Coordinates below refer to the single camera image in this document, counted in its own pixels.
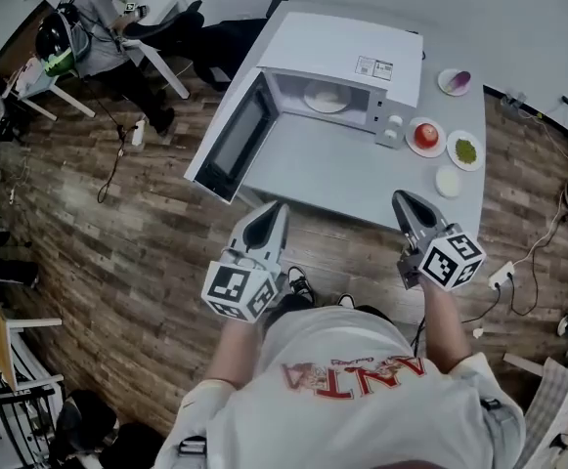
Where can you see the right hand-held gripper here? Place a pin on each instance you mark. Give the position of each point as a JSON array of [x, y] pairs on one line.
[[452, 262]]

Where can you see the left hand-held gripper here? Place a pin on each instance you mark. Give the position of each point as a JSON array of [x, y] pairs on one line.
[[234, 288]]

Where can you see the large white plate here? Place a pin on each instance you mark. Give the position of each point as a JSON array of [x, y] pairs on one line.
[[344, 91]]

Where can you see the white microwave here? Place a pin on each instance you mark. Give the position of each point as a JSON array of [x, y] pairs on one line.
[[337, 42]]

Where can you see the person's right forearm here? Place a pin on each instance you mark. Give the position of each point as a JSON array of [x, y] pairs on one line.
[[445, 325]]

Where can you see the person's left forearm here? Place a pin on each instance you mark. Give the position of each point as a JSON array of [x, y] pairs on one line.
[[232, 354]]

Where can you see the small white bowl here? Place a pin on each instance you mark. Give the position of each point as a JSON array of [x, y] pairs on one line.
[[448, 182]]

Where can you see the person's black white sneaker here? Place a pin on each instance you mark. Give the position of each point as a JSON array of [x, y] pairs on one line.
[[345, 301], [299, 284]]

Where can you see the person's black trousers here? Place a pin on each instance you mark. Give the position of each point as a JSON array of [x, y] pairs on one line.
[[288, 308]]

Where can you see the green peas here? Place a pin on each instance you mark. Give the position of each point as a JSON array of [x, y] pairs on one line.
[[465, 150]]

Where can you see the red apple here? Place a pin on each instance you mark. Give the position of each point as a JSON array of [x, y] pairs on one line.
[[426, 135]]

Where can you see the white power strip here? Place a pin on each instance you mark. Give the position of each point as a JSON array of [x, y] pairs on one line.
[[501, 274], [138, 132]]

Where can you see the grey table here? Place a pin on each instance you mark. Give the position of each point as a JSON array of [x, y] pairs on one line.
[[327, 164]]

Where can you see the white paper scrap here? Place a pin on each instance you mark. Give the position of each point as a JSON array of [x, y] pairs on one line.
[[478, 332]]

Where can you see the purple vegetable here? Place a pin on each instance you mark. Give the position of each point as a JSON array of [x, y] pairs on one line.
[[461, 80]]

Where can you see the black office chair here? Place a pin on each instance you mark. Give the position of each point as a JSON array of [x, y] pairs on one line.
[[234, 42]]

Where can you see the white table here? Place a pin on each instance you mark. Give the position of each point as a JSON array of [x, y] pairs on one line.
[[44, 86], [159, 64]]

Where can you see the person's white printed shirt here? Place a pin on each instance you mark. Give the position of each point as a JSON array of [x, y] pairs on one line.
[[352, 423]]

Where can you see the checked cloth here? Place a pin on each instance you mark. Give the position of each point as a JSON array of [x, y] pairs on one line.
[[557, 408]]

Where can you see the black clothing pile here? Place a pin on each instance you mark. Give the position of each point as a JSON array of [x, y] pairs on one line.
[[93, 433]]

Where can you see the black green backpack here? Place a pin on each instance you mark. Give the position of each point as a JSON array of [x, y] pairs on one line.
[[54, 42]]

